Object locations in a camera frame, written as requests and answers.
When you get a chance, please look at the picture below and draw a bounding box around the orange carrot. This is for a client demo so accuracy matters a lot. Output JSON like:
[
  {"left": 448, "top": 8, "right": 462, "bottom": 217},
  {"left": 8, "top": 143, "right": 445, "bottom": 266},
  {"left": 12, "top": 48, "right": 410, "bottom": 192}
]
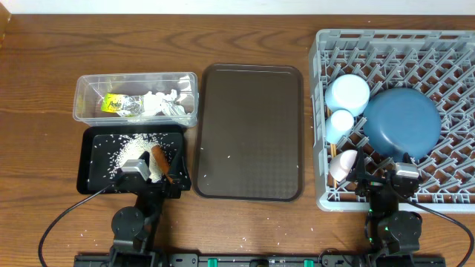
[{"left": 151, "top": 145, "right": 174, "bottom": 184}]

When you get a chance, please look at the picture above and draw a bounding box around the pink cup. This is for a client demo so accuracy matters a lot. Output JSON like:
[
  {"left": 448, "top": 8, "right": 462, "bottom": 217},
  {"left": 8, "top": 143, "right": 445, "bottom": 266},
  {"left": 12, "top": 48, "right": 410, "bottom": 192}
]
[{"left": 329, "top": 150, "right": 358, "bottom": 182}]

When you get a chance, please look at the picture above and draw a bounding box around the dark blue plate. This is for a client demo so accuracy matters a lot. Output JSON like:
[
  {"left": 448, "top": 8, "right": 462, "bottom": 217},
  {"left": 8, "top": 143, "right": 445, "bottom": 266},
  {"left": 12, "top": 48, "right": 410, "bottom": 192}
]
[{"left": 363, "top": 88, "right": 442, "bottom": 162}]

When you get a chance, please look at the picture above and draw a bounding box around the white tissue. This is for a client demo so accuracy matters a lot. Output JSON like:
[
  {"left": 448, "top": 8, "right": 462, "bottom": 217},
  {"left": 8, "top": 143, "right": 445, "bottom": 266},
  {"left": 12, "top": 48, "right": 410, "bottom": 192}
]
[
  {"left": 142, "top": 91, "right": 163, "bottom": 116},
  {"left": 155, "top": 89, "right": 186, "bottom": 116}
]

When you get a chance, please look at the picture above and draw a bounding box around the yellow green snack wrapper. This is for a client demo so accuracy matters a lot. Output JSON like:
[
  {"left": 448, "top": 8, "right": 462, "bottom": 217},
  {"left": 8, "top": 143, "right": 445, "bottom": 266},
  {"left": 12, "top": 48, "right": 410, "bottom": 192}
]
[{"left": 101, "top": 93, "right": 143, "bottom": 116}]

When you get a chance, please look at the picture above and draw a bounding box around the light blue cup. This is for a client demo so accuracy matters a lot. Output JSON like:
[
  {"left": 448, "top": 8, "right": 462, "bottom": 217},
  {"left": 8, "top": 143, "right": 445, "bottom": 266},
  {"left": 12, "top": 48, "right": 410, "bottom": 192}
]
[{"left": 325, "top": 109, "right": 355, "bottom": 144}]

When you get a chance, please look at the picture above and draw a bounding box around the light blue bowl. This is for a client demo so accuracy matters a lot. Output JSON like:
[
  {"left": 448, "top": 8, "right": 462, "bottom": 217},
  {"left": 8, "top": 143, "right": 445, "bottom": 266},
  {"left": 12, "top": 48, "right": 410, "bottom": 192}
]
[{"left": 324, "top": 74, "right": 370, "bottom": 117}]

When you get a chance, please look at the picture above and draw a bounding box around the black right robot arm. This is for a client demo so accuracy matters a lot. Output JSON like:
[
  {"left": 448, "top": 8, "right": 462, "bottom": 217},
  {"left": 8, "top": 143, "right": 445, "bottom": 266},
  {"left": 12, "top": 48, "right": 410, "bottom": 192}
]
[{"left": 347, "top": 148, "right": 422, "bottom": 266}]

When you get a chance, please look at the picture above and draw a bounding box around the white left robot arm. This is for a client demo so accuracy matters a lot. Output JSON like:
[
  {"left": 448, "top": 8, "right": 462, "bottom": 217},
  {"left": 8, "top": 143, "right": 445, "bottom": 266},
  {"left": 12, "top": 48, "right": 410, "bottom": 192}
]
[{"left": 109, "top": 146, "right": 191, "bottom": 267}]

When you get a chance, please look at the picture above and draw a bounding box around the grey dishwasher rack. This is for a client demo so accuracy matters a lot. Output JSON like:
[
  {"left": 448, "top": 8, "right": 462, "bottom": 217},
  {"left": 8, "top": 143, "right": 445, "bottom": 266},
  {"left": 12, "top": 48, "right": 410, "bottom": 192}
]
[{"left": 309, "top": 29, "right": 474, "bottom": 214}]

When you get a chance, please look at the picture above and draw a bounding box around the spilled white rice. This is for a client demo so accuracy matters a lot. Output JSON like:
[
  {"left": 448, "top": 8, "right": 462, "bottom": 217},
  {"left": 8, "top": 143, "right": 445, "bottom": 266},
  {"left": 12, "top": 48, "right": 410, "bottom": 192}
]
[{"left": 87, "top": 133, "right": 183, "bottom": 188}]

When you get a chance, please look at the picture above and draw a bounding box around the black tray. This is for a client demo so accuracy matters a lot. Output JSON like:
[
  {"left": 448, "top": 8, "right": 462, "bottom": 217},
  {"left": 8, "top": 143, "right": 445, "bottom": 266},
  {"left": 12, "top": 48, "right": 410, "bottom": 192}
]
[{"left": 76, "top": 125, "right": 191, "bottom": 194}]

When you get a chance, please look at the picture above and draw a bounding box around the clear plastic bin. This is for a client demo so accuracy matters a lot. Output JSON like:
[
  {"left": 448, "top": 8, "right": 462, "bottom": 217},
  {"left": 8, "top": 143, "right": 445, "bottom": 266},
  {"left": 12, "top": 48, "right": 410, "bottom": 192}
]
[{"left": 73, "top": 72, "right": 199, "bottom": 128}]

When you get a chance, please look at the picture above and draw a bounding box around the brown serving tray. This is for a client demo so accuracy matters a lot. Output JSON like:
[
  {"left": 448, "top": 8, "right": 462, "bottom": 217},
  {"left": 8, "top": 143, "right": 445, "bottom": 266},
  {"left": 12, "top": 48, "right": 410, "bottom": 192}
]
[{"left": 191, "top": 64, "right": 304, "bottom": 202}]

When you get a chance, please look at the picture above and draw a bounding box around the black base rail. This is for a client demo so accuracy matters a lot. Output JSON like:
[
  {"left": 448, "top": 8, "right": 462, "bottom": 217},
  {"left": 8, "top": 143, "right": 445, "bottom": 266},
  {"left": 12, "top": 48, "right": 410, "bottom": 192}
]
[{"left": 73, "top": 254, "right": 447, "bottom": 267}]

